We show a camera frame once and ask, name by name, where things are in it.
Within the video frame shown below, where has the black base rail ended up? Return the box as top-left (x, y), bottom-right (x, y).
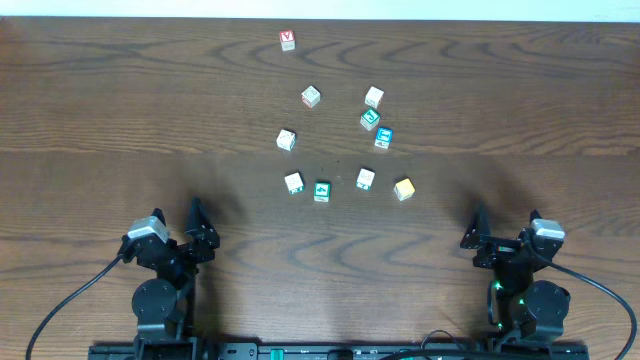
top-left (87, 340), bottom-right (591, 360)

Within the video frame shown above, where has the right black cable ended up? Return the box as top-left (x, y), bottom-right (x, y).
top-left (522, 239), bottom-right (639, 360)

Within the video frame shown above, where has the wooden block green side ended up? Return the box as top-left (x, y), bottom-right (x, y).
top-left (284, 172), bottom-right (305, 195)

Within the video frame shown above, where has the blue letter block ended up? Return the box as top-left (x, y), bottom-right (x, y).
top-left (374, 127), bottom-right (394, 149)

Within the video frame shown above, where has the green number 4 block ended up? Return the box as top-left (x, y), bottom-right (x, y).
top-left (314, 182), bottom-right (331, 203)

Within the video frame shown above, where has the green J letter block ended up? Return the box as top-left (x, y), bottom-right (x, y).
top-left (360, 108), bottom-right (380, 131)

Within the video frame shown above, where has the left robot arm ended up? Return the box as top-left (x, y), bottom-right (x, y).
top-left (118, 197), bottom-right (220, 342)

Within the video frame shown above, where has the wooden block patterned top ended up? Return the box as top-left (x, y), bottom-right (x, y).
top-left (276, 129), bottom-right (297, 151)

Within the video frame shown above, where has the plain wooden block upper right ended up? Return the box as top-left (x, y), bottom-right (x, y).
top-left (365, 86), bottom-right (384, 109)

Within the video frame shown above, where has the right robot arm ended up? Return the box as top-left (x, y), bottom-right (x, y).
top-left (460, 205), bottom-right (570, 350)

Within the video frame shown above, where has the wooden block teal side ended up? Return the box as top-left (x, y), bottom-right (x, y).
top-left (356, 168), bottom-right (375, 191)

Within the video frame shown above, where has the wooden block red side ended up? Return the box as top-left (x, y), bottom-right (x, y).
top-left (301, 85), bottom-right (321, 108)

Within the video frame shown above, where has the yellow wooden block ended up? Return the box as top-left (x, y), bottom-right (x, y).
top-left (394, 178), bottom-right (415, 201)

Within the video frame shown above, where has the red V letter block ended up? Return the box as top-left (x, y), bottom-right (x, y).
top-left (279, 30), bottom-right (296, 52)

